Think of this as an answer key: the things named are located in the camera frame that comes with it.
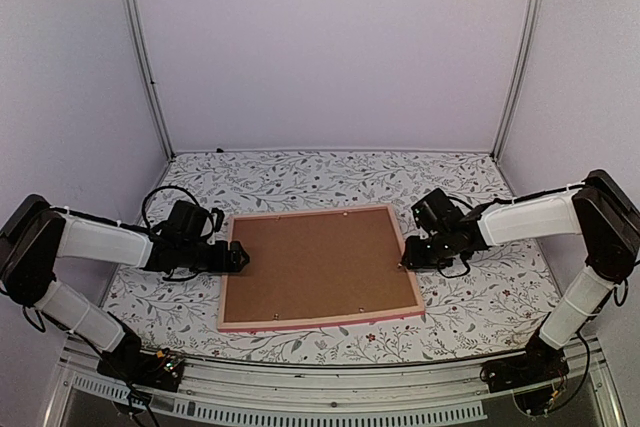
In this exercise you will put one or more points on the brown backing board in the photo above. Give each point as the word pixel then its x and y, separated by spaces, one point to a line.
pixel 320 267

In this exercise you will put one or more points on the floral table mat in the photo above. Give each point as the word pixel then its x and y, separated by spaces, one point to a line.
pixel 492 306

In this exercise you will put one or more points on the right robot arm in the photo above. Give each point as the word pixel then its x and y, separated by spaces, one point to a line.
pixel 593 217

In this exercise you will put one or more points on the pink wooden picture frame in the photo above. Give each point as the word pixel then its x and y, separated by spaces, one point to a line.
pixel 320 322

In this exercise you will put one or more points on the aluminium post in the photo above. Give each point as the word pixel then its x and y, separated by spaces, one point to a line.
pixel 516 83
pixel 149 84

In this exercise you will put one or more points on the left aluminium post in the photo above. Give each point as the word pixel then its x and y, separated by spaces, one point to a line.
pixel 149 84

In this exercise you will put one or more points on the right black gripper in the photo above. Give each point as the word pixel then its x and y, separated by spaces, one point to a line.
pixel 413 259

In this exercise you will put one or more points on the front aluminium rail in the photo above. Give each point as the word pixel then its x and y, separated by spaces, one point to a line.
pixel 235 394

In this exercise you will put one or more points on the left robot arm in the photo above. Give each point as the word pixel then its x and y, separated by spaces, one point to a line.
pixel 38 234

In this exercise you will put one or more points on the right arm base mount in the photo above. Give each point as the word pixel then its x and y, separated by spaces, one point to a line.
pixel 535 384

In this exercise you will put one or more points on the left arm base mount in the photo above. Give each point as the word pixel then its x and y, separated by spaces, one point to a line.
pixel 161 370

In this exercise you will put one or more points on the right aluminium post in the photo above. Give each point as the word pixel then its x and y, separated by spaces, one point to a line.
pixel 516 83

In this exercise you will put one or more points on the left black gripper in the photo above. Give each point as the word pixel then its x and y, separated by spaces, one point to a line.
pixel 234 265

